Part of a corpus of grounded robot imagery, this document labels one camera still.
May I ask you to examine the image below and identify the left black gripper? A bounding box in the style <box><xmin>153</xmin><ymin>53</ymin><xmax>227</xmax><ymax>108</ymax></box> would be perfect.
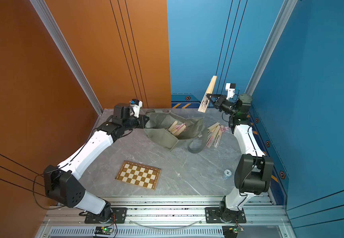
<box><xmin>122</xmin><ymin>114</ymin><xmax>149</xmax><ymax>132</ymax></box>

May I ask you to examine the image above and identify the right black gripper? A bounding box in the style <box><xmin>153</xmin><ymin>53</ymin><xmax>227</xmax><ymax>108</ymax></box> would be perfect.
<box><xmin>208</xmin><ymin>95</ymin><xmax>239</xmax><ymax>118</ymax></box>

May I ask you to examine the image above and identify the pink patterned folding fan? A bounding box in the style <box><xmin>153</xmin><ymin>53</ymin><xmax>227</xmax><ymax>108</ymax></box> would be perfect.
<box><xmin>220</xmin><ymin>125</ymin><xmax>230</xmax><ymax>133</ymax></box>

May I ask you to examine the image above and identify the olive green tote bag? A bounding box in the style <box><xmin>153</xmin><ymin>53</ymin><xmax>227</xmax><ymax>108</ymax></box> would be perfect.
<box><xmin>144</xmin><ymin>109</ymin><xmax>209</xmax><ymax>154</ymax></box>

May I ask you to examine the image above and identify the light wooden folding fan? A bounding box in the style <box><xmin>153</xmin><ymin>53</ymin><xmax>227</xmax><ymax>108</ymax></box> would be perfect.
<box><xmin>206</xmin><ymin>123</ymin><xmax>221</xmax><ymax>148</ymax></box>

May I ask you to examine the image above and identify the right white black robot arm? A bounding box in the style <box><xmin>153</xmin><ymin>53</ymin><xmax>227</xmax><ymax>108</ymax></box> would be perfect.
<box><xmin>207</xmin><ymin>94</ymin><xmax>274</xmax><ymax>223</ymax></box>

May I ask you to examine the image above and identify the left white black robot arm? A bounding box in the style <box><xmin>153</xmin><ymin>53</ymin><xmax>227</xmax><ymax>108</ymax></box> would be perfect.
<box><xmin>43</xmin><ymin>99</ymin><xmax>149</xmax><ymax>223</ymax></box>

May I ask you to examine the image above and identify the wooden chessboard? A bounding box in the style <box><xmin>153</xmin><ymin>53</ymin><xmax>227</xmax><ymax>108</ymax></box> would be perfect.
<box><xmin>115</xmin><ymin>161</ymin><xmax>161</xmax><ymax>190</ymax></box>

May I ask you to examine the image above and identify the left green circuit board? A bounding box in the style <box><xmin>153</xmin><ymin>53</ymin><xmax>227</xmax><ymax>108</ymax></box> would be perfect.
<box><xmin>94</xmin><ymin>226</ymin><xmax>114</xmax><ymax>237</ymax></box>

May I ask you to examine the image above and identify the green circuit board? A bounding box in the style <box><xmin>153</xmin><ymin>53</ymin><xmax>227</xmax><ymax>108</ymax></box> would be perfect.
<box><xmin>94</xmin><ymin>226</ymin><xmax>114</xmax><ymax>237</ymax></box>
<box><xmin>222</xmin><ymin>226</ymin><xmax>240</xmax><ymax>238</ymax></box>

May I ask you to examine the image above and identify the right green circuit board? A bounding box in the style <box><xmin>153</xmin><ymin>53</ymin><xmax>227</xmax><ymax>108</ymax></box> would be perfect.
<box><xmin>222</xmin><ymin>226</ymin><xmax>240</xmax><ymax>238</ymax></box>

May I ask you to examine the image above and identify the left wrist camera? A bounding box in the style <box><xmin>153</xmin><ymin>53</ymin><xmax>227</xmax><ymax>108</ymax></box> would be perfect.
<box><xmin>130</xmin><ymin>99</ymin><xmax>143</xmax><ymax>118</ymax></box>

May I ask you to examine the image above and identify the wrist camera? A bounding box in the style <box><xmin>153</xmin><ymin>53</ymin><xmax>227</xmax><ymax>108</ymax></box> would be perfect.
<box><xmin>225</xmin><ymin>83</ymin><xmax>236</xmax><ymax>100</ymax></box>
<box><xmin>130</xmin><ymin>99</ymin><xmax>143</xmax><ymax>118</ymax></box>

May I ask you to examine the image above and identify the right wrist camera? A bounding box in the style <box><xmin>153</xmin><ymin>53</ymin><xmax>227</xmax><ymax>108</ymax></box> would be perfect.
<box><xmin>225</xmin><ymin>83</ymin><xmax>236</xmax><ymax>100</ymax></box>

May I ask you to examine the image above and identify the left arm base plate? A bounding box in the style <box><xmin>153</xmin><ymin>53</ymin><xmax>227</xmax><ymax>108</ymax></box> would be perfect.
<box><xmin>84</xmin><ymin>207</ymin><xmax>127</xmax><ymax>224</ymax></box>

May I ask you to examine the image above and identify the aluminium front rail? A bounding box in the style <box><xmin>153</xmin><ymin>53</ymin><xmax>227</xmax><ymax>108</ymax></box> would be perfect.
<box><xmin>34</xmin><ymin>195</ymin><xmax>298</xmax><ymax>238</ymax></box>

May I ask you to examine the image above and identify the right aluminium frame post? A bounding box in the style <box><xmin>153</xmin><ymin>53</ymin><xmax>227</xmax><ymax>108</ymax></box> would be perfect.
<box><xmin>245</xmin><ymin>0</ymin><xmax>298</xmax><ymax>96</ymax></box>

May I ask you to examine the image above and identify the aluminium frame post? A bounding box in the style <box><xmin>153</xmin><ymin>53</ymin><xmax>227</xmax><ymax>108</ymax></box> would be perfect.
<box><xmin>30</xmin><ymin>0</ymin><xmax>103</xmax><ymax>116</ymax></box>
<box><xmin>245</xmin><ymin>0</ymin><xmax>298</xmax><ymax>96</ymax></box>

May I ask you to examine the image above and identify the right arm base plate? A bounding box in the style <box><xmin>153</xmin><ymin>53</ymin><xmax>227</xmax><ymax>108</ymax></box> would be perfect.
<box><xmin>205</xmin><ymin>207</ymin><xmax>246</xmax><ymax>224</ymax></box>

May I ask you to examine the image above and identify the left aluminium frame post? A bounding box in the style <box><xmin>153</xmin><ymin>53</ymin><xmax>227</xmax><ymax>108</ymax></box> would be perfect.
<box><xmin>30</xmin><ymin>0</ymin><xmax>103</xmax><ymax>116</ymax></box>

